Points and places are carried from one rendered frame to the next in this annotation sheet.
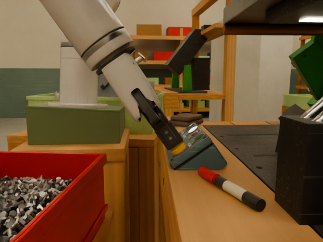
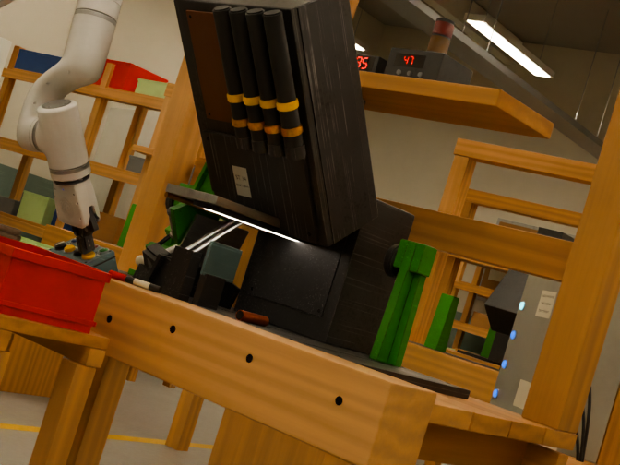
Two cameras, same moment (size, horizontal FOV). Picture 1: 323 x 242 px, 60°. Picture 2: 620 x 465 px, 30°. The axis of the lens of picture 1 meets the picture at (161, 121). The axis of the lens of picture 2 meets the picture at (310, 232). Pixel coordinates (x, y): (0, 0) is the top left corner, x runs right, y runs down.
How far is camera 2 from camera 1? 2.14 m
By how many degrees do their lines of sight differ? 47
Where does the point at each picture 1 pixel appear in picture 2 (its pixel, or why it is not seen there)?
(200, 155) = (105, 263)
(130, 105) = (86, 216)
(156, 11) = not seen: outside the picture
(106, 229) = not seen: hidden behind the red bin
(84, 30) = (75, 157)
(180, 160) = (92, 263)
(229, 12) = (173, 189)
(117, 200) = not seen: outside the picture
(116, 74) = (84, 192)
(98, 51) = (77, 172)
